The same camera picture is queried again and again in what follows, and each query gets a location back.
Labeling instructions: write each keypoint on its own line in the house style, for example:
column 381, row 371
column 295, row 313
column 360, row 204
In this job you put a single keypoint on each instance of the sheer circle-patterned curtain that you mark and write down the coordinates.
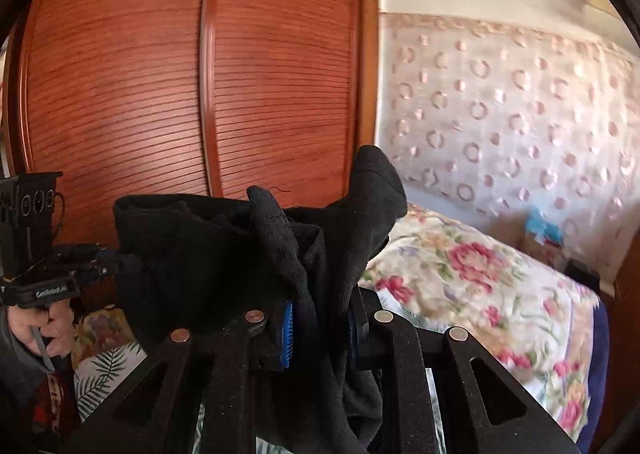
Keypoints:
column 500, row 109

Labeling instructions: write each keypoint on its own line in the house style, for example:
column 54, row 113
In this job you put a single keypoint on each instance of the floral blanket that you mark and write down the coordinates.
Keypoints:
column 450, row 259

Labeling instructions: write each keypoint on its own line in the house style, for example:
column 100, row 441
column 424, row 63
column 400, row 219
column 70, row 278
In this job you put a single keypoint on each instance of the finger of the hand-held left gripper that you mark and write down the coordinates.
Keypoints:
column 115, row 268
column 85, row 252

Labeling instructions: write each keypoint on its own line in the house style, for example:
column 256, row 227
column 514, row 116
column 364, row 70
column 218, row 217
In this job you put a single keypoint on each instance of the blue plastic bag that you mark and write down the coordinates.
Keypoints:
column 545, row 226

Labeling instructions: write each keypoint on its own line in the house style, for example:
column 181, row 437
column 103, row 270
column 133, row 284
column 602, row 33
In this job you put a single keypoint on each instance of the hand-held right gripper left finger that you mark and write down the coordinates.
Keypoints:
column 286, row 334

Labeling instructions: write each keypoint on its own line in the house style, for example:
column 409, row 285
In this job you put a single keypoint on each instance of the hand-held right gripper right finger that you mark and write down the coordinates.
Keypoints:
column 352, row 334

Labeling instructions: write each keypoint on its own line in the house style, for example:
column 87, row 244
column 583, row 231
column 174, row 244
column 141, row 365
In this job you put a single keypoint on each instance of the person's left hand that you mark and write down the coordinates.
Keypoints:
column 57, row 329

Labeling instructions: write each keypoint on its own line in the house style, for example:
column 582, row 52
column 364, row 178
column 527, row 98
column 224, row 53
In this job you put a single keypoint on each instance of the leaf-print towel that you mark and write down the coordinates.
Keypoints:
column 107, row 376

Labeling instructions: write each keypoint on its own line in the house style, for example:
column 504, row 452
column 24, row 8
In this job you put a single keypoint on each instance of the wooden louvered wardrobe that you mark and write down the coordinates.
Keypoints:
column 125, row 84

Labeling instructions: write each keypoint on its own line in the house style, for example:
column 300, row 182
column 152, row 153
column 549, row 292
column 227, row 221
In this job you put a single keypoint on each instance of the small cardboard box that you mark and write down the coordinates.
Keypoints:
column 532, row 239

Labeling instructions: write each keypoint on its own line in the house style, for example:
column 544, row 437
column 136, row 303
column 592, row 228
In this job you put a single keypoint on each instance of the black printed T-shirt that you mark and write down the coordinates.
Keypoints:
column 210, row 254

